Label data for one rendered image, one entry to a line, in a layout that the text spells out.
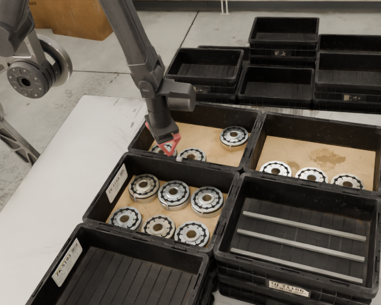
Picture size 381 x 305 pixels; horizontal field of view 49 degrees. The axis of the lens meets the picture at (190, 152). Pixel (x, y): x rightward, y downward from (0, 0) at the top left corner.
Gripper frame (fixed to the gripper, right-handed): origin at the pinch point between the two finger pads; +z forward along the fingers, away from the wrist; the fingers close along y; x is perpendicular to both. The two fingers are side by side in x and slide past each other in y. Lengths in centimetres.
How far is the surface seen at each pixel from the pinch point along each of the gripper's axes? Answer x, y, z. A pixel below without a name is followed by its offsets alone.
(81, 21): -17, 294, 89
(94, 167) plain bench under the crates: 21, 43, 37
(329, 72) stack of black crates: -117, 70, 57
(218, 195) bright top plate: -11.7, -7.4, 20.4
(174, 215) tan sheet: 3.1, -5.8, 23.5
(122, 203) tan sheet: 16.3, 7.1, 23.7
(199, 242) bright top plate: 0.8, -20.5, 20.5
